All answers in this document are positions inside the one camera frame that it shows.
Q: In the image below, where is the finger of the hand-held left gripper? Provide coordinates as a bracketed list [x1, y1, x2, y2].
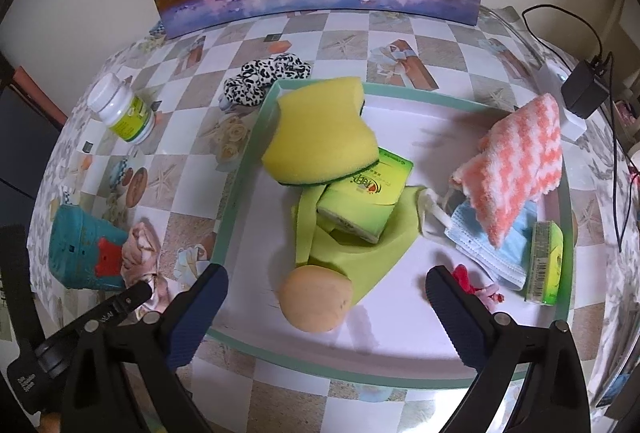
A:
[34, 282, 153, 376]

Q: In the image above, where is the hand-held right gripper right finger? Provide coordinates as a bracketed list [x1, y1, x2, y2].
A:
[425, 265, 593, 433]

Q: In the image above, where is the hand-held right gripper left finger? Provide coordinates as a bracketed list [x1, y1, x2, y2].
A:
[60, 263, 231, 433]

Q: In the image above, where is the pink scrunchie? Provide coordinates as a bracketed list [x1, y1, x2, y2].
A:
[120, 220, 168, 314]

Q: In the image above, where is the white tray with green rim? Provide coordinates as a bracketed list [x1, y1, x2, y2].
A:
[206, 80, 576, 389]

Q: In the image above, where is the green tissue packet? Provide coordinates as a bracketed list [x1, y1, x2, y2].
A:
[317, 147, 415, 245]
[524, 220, 565, 306]

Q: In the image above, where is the orange and white fluffy cloth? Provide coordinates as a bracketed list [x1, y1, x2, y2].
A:
[450, 94, 563, 249]

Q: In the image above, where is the yellow sponge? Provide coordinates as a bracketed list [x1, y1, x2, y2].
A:
[261, 77, 381, 188]

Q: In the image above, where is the blue face mask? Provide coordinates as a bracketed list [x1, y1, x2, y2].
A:
[415, 185, 543, 290]

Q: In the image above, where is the lime green cloth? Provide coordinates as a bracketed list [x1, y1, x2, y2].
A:
[291, 183, 431, 301]

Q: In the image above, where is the tan round puff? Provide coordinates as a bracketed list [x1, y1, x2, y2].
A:
[279, 264, 353, 333]

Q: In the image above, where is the dark furniture panel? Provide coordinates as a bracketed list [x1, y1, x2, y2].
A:
[0, 53, 68, 204]

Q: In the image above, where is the white bottle with green label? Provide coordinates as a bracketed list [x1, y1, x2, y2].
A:
[87, 74, 157, 145]

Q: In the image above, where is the white power strip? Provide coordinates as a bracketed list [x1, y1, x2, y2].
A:
[537, 63, 588, 138]

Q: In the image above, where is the leopard print scrunchie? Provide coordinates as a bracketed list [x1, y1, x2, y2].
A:
[218, 53, 312, 110]

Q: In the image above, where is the black power adapter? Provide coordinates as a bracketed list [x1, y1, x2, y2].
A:
[561, 58, 612, 120]

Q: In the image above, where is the black adapter cable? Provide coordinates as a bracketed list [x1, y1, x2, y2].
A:
[521, 4, 633, 254]

